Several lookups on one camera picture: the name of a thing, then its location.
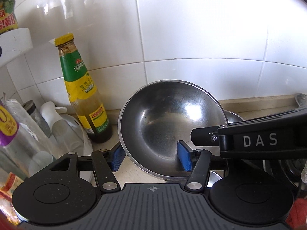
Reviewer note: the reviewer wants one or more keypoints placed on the red orange cloth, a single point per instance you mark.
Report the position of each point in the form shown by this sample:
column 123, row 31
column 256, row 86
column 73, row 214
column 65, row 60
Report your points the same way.
column 297, row 215

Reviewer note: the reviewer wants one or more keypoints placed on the white spray bottle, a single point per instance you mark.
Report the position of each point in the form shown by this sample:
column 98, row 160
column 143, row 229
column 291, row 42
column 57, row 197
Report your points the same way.
column 66, row 138

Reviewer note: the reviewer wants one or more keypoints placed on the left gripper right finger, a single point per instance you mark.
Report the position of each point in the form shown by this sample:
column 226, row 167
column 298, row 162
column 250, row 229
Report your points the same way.
column 199, row 164

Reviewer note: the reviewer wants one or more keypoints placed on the grey cap glass jar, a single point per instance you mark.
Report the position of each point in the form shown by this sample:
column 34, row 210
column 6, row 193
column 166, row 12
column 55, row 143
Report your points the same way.
column 32, row 110

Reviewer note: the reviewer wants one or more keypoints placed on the purple label vinegar bottle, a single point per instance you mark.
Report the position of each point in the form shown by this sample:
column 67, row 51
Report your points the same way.
column 22, row 140

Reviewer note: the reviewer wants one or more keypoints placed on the yellow green sauce bottle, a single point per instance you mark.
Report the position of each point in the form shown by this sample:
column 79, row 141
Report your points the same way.
column 82, row 92

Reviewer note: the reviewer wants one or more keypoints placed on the black gas stove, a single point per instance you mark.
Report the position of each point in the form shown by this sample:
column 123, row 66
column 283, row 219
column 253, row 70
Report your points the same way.
column 288, row 172

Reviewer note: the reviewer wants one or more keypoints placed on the steel bowl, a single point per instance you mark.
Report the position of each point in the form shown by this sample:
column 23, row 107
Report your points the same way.
column 232, row 117
column 159, row 115
column 215, row 175

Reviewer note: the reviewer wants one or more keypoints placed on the white rotating condiment rack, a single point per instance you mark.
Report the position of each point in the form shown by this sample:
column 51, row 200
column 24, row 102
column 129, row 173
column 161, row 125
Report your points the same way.
column 53, row 194

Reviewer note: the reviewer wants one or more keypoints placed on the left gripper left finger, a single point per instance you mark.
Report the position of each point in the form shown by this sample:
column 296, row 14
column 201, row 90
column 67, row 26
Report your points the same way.
column 103, row 163

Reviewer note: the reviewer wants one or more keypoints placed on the jar with yellow label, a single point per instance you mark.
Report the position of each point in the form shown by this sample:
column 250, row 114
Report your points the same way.
column 8, row 19

